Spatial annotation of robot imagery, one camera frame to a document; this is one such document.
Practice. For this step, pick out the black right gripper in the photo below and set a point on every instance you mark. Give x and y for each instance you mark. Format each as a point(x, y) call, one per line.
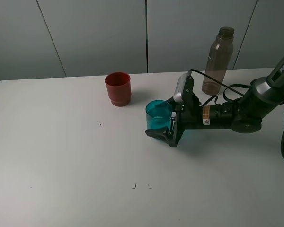
point(186, 114)

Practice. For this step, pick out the teal translucent plastic cup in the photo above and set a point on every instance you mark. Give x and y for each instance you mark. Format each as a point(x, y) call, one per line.
point(158, 114)

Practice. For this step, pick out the smoky grey water bottle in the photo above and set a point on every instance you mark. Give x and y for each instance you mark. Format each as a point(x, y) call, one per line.
point(218, 60)

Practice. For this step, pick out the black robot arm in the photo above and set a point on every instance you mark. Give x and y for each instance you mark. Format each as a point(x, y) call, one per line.
point(242, 115)

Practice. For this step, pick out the red plastic cup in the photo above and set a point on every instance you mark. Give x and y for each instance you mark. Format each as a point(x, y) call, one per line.
point(118, 86)

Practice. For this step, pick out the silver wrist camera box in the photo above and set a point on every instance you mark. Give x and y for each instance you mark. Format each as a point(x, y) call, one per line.
point(185, 83)

